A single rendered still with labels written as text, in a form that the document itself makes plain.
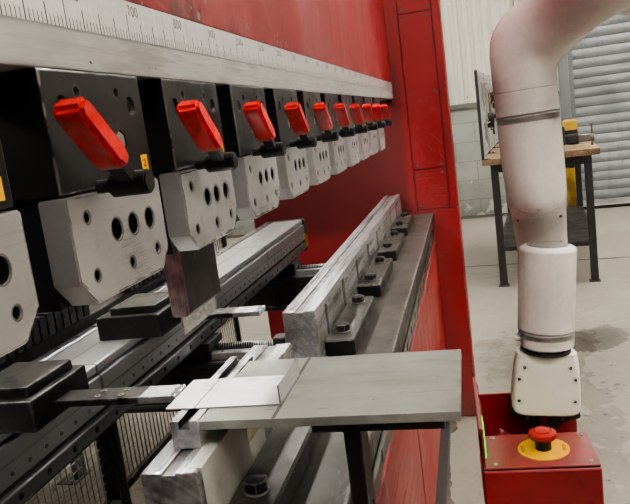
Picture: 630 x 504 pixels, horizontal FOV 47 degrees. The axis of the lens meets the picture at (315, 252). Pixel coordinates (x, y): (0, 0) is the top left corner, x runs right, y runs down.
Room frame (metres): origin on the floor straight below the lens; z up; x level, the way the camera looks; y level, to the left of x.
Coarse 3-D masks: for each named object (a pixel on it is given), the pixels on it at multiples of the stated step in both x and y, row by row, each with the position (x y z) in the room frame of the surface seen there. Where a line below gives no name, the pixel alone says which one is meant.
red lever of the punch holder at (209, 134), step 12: (180, 108) 0.65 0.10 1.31; (192, 108) 0.65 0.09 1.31; (204, 108) 0.66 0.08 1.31; (192, 120) 0.66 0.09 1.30; (204, 120) 0.66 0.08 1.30; (192, 132) 0.67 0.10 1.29; (204, 132) 0.67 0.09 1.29; (216, 132) 0.68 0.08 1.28; (204, 144) 0.68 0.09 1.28; (216, 144) 0.69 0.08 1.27; (216, 156) 0.70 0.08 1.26; (228, 156) 0.71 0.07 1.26; (204, 168) 0.72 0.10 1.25; (216, 168) 0.71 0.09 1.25; (228, 168) 0.71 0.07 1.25
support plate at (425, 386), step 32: (416, 352) 0.82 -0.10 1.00; (448, 352) 0.80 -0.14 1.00; (320, 384) 0.75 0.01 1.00; (352, 384) 0.74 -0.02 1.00; (384, 384) 0.73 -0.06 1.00; (416, 384) 0.71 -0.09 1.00; (448, 384) 0.70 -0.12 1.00; (224, 416) 0.70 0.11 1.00; (256, 416) 0.68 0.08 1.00; (288, 416) 0.67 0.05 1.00; (320, 416) 0.66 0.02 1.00; (352, 416) 0.66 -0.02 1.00; (384, 416) 0.65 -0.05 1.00; (416, 416) 0.64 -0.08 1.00; (448, 416) 0.64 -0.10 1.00
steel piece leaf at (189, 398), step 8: (192, 384) 0.80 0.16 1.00; (200, 384) 0.80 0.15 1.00; (208, 384) 0.79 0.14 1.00; (184, 392) 0.78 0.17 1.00; (192, 392) 0.77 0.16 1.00; (200, 392) 0.77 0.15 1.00; (176, 400) 0.75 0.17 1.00; (184, 400) 0.75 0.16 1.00; (192, 400) 0.75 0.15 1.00; (200, 400) 0.75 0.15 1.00; (168, 408) 0.73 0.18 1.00; (176, 408) 0.73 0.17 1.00; (184, 408) 0.73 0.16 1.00; (192, 408) 0.73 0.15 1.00
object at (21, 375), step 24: (48, 360) 0.87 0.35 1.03; (0, 384) 0.79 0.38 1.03; (24, 384) 0.78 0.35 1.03; (48, 384) 0.81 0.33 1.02; (72, 384) 0.84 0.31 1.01; (0, 408) 0.76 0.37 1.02; (24, 408) 0.76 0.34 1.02; (48, 408) 0.78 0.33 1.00; (0, 432) 0.77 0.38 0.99; (24, 432) 0.76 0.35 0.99
